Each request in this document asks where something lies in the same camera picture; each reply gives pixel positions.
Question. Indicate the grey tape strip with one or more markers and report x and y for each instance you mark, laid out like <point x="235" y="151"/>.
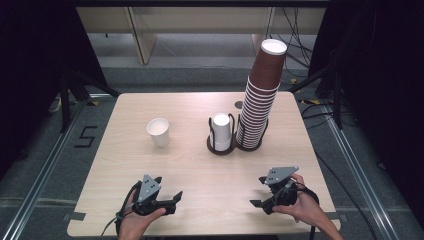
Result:
<point x="75" y="216"/>
<point x="336" y="216"/>

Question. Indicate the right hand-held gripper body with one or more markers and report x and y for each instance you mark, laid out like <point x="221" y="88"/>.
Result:
<point x="280" y="175"/>

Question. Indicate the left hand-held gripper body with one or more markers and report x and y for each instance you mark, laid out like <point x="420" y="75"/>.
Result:
<point x="148" y="190"/>

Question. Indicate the short stack of white cups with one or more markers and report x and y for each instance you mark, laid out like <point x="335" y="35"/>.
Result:
<point x="221" y="131"/>

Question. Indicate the beige wooden shelf unit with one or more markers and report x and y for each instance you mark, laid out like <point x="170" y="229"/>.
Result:
<point x="200" y="20"/>

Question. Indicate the dark brown cup holder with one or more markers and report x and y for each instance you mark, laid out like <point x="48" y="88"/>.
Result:
<point x="218" y="150"/>

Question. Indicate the dark round table grommet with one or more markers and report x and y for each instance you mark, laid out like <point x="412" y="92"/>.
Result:
<point x="239" y="104"/>

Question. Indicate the white paper cup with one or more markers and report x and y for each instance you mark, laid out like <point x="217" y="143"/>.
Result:
<point x="160" y="135"/>

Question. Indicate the black metal stand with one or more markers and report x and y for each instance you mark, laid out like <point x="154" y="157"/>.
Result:
<point x="337" y="100"/>
<point x="66" y="100"/>

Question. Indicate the yellow black hazard tape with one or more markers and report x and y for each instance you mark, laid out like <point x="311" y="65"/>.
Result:
<point x="311" y="101"/>

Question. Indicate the metal floor rail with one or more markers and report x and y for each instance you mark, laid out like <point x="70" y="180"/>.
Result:
<point x="43" y="173"/>
<point x="360" y="173"/>

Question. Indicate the person's left hand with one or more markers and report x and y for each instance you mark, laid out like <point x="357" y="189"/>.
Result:
<point x="136" y="223"/>

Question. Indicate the stack of brown paper cups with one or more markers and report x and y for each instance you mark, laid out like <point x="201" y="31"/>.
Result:
<point x="263" y="90"/>

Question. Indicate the person's right hand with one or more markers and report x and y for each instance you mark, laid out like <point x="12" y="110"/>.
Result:
<point x="305" y="208"/>

